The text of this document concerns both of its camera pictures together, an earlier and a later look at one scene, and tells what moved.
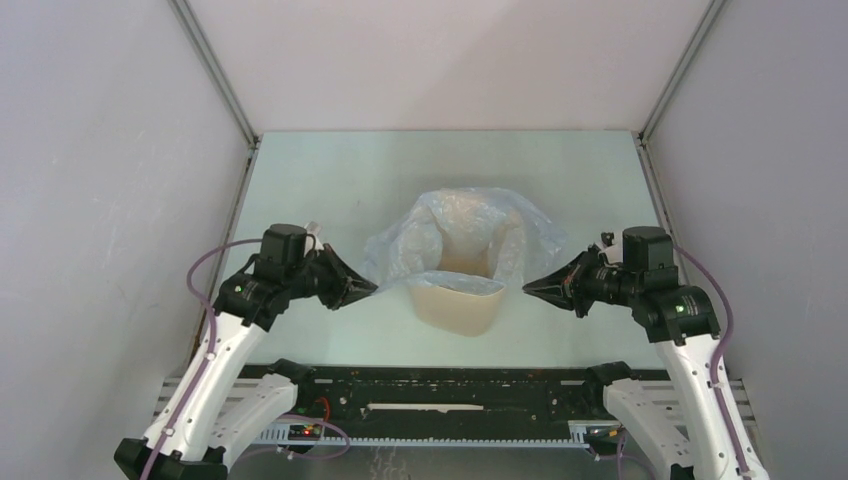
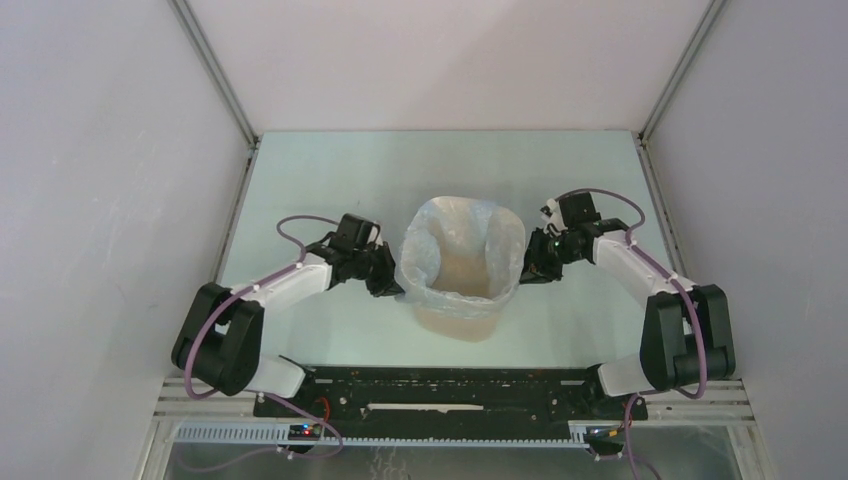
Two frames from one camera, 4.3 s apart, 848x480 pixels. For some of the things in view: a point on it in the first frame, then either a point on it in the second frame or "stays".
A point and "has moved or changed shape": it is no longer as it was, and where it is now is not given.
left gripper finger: [353, 291] → [393, 289]
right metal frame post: [641, 137] stays
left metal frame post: [224, 79] stays
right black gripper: [564, 286] → [535, 268]
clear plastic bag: [463, 240] has moved or changed shape
